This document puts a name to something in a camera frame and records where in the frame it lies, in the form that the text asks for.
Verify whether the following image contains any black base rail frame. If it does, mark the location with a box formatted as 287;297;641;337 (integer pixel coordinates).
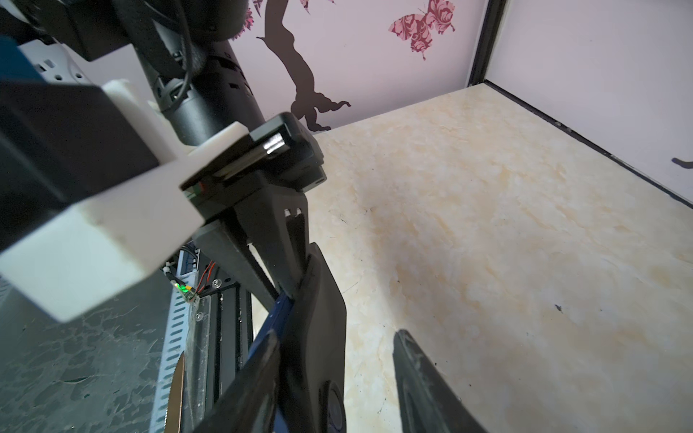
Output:
180;253;253;432

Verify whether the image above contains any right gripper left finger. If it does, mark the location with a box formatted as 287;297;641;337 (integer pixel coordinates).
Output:
194;331;281;433

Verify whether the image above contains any dark blue phone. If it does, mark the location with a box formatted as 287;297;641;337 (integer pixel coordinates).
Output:
248;293;293;433

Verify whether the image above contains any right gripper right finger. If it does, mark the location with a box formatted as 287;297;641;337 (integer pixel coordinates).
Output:
393;329;485;432

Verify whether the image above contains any wooden knife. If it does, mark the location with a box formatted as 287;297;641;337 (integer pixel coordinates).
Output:
164;354;185;433

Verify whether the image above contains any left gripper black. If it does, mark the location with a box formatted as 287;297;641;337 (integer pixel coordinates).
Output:
182;112;327;311

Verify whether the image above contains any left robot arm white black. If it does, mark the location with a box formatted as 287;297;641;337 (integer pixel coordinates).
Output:
1;1;325;322

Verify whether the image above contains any white slotted cable duct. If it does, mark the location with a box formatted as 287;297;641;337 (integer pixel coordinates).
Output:
149;251;199;432

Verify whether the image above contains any black phone case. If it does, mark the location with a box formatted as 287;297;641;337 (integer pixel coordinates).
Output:
279;243;347;432

